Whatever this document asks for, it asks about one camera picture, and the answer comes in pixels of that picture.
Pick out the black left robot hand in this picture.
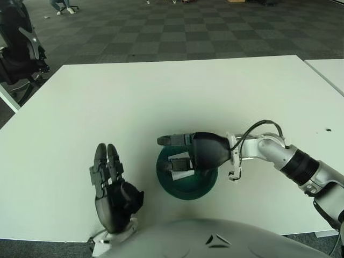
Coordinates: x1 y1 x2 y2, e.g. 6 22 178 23
89 143 145 234

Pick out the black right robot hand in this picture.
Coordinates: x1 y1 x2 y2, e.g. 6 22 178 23
156 131 232 177

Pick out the white charger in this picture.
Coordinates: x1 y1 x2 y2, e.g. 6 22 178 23
168 152 196 181

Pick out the green plate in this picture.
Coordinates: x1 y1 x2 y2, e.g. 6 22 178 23
155 144 219 202

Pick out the silver robot torso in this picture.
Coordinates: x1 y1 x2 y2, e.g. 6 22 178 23
92 218 344 258

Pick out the white side table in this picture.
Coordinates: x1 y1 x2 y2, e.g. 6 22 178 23
304 58 344 97

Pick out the black bag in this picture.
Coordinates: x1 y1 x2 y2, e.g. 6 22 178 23
248 0 279 6

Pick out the black swivel chair base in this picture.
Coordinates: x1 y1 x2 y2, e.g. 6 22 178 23
58 5 80 14

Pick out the black office chair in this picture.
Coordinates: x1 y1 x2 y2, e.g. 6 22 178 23
0 0 52 105

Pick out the crouching person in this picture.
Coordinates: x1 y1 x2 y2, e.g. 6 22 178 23
49 0 75 16

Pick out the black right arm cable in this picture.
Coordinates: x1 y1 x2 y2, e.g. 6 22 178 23
230 120 285 151

